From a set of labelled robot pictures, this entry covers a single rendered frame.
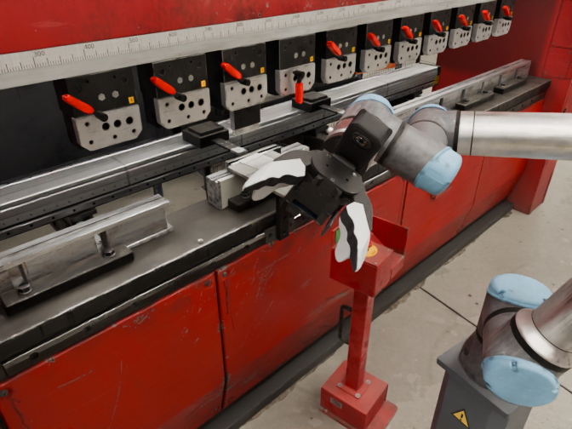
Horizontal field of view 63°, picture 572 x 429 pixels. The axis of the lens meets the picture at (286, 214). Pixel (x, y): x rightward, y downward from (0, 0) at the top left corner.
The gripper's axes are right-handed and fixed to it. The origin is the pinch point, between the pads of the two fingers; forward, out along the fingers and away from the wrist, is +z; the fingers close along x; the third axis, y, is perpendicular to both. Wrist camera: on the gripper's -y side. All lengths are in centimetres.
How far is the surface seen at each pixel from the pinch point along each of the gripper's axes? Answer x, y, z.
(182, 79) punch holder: 41, 35, -57
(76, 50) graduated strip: 56, 30, -36
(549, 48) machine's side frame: -67, 21, -270
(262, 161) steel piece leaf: 16, 55, -75
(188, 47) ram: 44, 29, -60
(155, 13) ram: 51, 23, -54
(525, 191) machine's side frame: -120, 91, -258
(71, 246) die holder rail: 38, 69, -23
